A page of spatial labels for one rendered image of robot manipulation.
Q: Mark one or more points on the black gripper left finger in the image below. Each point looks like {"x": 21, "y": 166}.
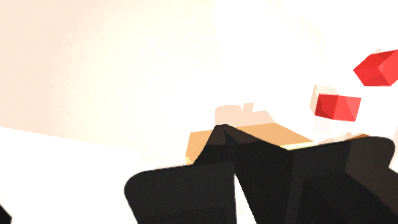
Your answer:
{"x": 208, "y": 182}

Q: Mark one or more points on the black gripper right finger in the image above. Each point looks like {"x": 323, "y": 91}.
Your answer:
{"x": 271, "y": 177}

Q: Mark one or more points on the red square block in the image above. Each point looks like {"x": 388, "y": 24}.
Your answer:
{"x": 379, "y": 69}
{"x": 339, "y": 108}

